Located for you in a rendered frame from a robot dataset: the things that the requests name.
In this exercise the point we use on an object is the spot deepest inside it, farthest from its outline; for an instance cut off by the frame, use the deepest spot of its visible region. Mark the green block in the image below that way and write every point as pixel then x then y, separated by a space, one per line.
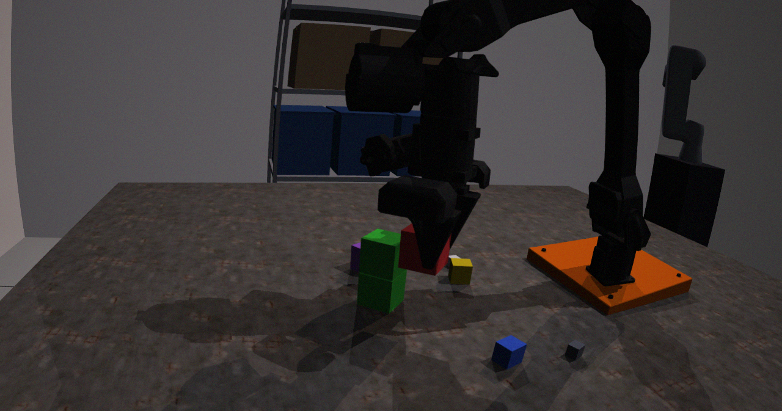
pixel 379 254
pixel 380 294

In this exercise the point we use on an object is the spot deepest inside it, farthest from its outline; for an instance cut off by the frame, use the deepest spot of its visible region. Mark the purple cube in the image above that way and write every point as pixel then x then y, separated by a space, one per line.
pixel 355 256

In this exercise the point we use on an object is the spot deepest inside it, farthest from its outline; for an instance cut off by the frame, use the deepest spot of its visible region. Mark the yellow block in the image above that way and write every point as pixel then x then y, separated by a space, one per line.
pixel 460 271

